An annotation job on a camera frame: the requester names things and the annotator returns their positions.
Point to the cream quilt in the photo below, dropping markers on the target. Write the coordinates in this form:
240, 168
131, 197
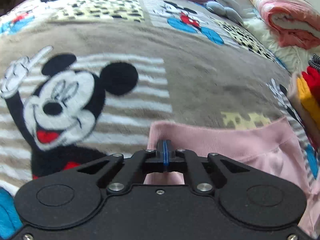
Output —
282, 55

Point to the beige folded garment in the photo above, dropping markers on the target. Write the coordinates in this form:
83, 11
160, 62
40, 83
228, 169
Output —
295, 97

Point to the red folded garment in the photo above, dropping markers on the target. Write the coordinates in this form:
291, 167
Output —
312, 78

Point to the light blue plush toy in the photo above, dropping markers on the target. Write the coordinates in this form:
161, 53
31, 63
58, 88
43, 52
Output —
222, 10

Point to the printed cartoon mouse blanket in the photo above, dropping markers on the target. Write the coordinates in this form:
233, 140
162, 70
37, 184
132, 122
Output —
187, 80

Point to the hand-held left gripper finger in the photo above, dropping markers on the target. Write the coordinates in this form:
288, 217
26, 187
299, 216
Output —
163, 155
167, 155

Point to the pink rolled quilt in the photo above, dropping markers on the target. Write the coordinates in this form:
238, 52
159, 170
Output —
282, 7

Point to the yellow folded garment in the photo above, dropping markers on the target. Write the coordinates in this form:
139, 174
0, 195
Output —
310, 102

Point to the black white striped folded garment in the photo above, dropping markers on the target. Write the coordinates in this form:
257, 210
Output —
315, 61

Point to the pink bunny print sweatshirt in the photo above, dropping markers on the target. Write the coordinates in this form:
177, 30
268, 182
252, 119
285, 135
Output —
250, 142

